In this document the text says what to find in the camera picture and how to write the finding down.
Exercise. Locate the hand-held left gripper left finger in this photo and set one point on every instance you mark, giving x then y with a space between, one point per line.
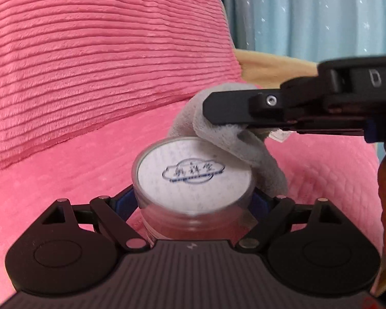
123 201

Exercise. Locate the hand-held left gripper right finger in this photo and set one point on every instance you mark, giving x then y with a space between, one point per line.
260 205

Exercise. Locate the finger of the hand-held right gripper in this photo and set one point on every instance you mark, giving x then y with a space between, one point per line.
231 107

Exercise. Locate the grey fleece cloth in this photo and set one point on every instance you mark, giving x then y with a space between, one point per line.
244 149

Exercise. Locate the clear container with white lid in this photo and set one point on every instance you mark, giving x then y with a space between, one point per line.
193 183

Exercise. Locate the white fabric label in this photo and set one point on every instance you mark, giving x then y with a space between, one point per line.
278 136

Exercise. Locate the tan cushion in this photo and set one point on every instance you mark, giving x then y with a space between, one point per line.
270 67

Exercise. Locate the pink plush blanket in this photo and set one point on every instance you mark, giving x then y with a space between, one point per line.
67 173

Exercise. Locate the light blue curtain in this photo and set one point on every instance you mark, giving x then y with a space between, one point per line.
308 13

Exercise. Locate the pink ribbed pillow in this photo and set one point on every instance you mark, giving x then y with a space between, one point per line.
83 64

